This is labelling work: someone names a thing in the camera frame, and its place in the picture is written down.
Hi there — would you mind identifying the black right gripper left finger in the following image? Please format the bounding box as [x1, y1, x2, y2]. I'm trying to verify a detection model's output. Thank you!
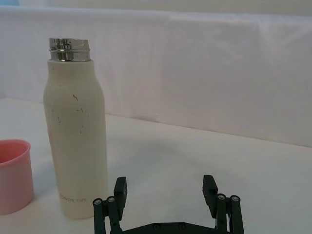
[92, 176, 128, 234]

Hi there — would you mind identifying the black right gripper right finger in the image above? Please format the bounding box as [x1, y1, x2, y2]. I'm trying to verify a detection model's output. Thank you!
[202, 175, 245, 234]

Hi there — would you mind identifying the white table cloth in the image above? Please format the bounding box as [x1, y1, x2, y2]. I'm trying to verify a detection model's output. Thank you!
[0, 97, 312, 234]

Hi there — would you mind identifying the cream vacuum bottle steel neck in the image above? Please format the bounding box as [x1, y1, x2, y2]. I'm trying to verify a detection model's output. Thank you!
[43, 38, 109, 219]

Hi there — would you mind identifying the pink plastic cup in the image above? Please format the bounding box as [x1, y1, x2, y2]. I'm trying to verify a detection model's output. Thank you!
[0, 138, 34, 215]

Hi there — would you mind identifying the white curtain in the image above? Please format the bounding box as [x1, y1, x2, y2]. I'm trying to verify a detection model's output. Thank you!
[0, 0, 312, 148]

